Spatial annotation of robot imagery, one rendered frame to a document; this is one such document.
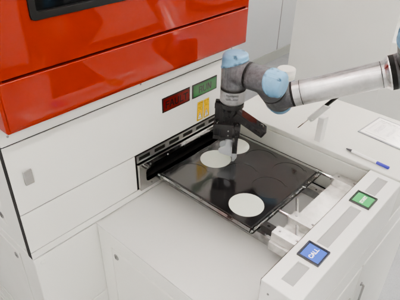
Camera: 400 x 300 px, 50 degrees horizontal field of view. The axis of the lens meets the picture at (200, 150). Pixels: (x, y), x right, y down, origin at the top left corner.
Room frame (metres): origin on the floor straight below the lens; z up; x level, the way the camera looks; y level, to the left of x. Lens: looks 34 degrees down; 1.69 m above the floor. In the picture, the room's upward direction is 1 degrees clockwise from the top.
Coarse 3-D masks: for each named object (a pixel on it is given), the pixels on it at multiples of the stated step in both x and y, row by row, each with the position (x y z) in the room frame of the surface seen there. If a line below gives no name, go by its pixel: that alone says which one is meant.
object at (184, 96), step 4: (180, 92) 1.18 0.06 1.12; (184, 92) 1.19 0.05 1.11; (188, 92) 1.20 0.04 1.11; (172, 96) 1.15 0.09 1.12; (176, 96) 1.16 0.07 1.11; (180, 96) 1.18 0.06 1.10; (184, 96) 1.19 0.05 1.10; (188, 96) 1.20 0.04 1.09; (164, 100) 1.13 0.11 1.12; (168, 100) 1.14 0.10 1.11; (172, 100) 1.15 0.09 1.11; (176, 100) 1.16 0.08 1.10; (180, 100) 1.18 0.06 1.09; (184, 100) 1.19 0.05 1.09; (188, 100) 1.20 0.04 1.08; (164, 104) 1.13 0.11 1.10; (168, 104) 1.14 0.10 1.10; (172, 104) 1.15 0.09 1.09; (176, 104) 1.16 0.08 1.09; (164, 108) 1.13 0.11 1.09; (168, 108) 1.14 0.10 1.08
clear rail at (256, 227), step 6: (318, 174) 1.07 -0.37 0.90; (312, 180) 1.04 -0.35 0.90; (306, 186) 1.01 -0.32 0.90; (294, 192) 0.97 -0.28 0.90; (300, 192) 0.98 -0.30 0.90; (288, 198) 0.95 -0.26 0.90; (282, 204) 0.92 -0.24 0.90; (276, 210) 0.89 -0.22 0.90; (270, 216) 0.87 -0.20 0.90; (258, 222) 0.85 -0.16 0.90; (252, 228) 0.82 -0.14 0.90; (258, 228) 0.83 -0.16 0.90
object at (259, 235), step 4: (168, 184) 1.10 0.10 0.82; (188, 196) 1.04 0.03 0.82; (208, 208) 0.98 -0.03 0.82; (216, 212) 0.96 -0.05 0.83; (220, 216) 0.95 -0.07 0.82; (240, 228) 0.90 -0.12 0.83; (260, 228) 0.88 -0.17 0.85; (256, 232) 0.87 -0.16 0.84; (260, 232) 0.86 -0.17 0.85; (252, 236) 0.87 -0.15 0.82; (256, 236) 0.86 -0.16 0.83; (260, 236) 0.86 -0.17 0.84; (264, 236) 0.85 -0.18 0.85; (268, 236) 0.84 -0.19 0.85; (260, 240) 0.85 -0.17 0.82; (264, 240) 0.85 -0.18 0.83; (268, 240) 0.84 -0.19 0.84
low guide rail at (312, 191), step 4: (308, 188) 1.06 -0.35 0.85; (312, 188) 1.06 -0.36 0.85; (316, 188) 1.06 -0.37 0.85; (304, 192) 1.07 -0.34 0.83; (308, 192) 1.06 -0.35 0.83; (312, 192) 1.05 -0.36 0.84; (316, 192) 1.04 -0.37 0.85; (320, 192) 1.04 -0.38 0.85; (312, 196) 1.05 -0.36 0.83; (316, 196) 1.04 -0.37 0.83
